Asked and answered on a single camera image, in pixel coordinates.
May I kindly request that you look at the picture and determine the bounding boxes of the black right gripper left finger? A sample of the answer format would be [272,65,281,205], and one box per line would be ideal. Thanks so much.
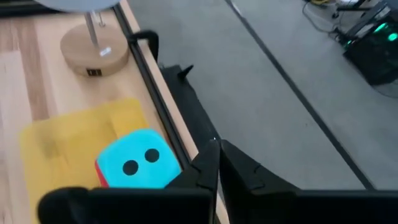
[37,139,222,224]

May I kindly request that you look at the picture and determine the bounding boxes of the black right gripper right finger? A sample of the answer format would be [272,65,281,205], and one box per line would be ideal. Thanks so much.
[219,139,398,224]

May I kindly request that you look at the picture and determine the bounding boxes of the large turquoise foam die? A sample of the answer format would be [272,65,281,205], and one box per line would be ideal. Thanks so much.
[95,128,183,190]

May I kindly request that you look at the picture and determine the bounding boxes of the large red foam die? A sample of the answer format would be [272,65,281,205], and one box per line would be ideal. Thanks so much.
[94,159,110,189]

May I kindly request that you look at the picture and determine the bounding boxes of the yellow translucent plastic bin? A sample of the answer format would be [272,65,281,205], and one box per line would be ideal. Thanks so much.
[18,97,150,224]

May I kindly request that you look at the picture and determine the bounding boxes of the white cylindrical tube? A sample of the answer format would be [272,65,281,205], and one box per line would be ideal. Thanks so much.
[33,0,131,78]

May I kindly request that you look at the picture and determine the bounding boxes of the black table edge clamp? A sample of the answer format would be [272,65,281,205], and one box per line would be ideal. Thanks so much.
[128,29,160,62]

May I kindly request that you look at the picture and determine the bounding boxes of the black computer tower green lights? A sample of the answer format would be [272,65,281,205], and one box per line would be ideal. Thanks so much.
[341,18,398,87]

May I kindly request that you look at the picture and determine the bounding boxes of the black rolling monitor stand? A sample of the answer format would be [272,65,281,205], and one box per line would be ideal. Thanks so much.
[331,0,392,20]

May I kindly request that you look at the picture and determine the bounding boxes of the black aluminium table frame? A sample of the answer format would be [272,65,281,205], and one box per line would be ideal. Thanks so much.
[0,0,200,172]

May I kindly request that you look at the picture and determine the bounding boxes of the small black edge bracket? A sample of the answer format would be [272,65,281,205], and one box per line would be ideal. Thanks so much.
[176,64,195,81]

